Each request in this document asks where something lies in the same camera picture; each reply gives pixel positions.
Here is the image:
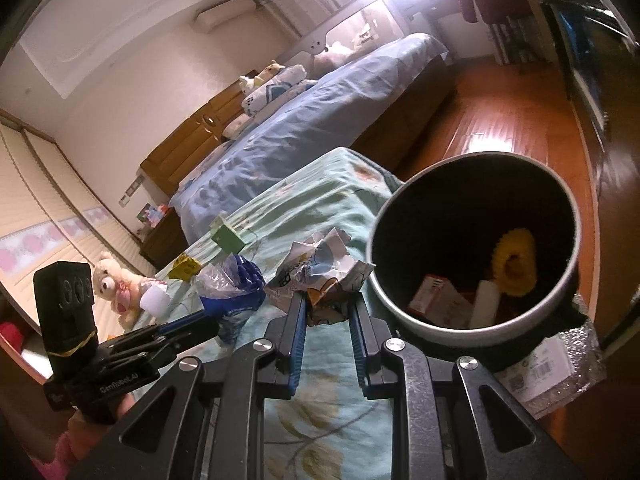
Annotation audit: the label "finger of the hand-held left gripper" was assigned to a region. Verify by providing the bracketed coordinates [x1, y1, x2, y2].
[127, 312, 221, 361]
[150, 307, 208, 336]

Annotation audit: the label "black round waste bin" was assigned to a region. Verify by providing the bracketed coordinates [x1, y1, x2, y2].
[365, 151, 583, 348]

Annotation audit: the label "white tissue packet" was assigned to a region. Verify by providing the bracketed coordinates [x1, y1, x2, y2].
[472, 280, 501, 328]

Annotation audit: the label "cream teddy bear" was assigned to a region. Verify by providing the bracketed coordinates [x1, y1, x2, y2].
[91, 252, 151, 331]

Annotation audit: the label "wooden headboard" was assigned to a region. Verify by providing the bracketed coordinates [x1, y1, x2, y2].
[140, 77, 261, 201]

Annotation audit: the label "wooden nightstand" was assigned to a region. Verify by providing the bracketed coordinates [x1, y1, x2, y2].
[139, 207, 191, 271]

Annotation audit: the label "bubble wrap mailer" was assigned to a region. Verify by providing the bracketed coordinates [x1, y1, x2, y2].
[495, 305, 608, 418]

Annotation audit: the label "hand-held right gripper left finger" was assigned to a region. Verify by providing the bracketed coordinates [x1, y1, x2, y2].
[65, 292, 308, 480]

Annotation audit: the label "red cardboard box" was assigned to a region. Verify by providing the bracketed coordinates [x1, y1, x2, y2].
[407, 274, 473, 326]

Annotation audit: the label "pink plush toy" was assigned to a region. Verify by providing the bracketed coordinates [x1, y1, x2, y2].
[312, 40, 358, 73]

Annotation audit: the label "yellow plush toy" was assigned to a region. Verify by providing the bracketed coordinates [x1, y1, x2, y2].
[255, 60, 287, 86]

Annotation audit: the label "pink pillow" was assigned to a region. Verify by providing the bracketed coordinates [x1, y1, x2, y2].
[221, 112, 256, 141]

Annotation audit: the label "blue plastic bag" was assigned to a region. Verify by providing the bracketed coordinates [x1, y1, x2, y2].
[192, 254, 267, 346]

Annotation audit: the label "yellow snack wrapper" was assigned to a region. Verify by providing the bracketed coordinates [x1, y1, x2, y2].
[167, 255, 198, 281]

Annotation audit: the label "wall switch panel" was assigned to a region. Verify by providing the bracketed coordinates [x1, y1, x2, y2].
[119, 175, 146, 206]

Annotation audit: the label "cream sliding closet doors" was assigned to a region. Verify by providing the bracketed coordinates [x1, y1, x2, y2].
[0, 110, 156, 341]

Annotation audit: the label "folded panda print quilt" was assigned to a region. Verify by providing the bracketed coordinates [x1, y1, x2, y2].
[241, 65, 316, 116]

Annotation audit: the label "white air conditioner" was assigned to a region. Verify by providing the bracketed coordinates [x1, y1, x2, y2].
[195, 0, 253, 31]

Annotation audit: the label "person's left hand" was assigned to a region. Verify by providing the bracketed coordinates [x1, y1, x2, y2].
[67, 392, 136, 476]

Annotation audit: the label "grey mesh bed rail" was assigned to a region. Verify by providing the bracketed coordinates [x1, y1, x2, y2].
[277, 0, 411, 68]

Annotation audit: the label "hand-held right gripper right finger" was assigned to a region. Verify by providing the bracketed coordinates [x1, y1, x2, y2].
[347, 302, 586, 480]

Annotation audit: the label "green carton box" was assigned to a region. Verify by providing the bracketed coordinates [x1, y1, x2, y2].
[210, 214, 246, 253]

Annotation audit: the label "bed with blue sheet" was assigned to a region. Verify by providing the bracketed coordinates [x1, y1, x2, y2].
[170, 32, 456, 246]

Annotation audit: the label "grey patterned curtain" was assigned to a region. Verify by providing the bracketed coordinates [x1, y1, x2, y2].
[252, 0, 321, 36]

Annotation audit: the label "printed paper wrapper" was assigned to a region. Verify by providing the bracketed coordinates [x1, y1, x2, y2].
[264, 227, 376, 328]

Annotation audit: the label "yellow ridged ring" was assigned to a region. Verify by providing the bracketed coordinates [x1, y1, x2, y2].
[492, 227, 538, 297]

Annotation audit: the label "clothes rack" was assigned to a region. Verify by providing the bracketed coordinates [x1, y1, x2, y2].
[487, 15, 541, 66]

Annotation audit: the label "black glossy cabinet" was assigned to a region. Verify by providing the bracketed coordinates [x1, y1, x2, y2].
[530, 0, 640, 341]

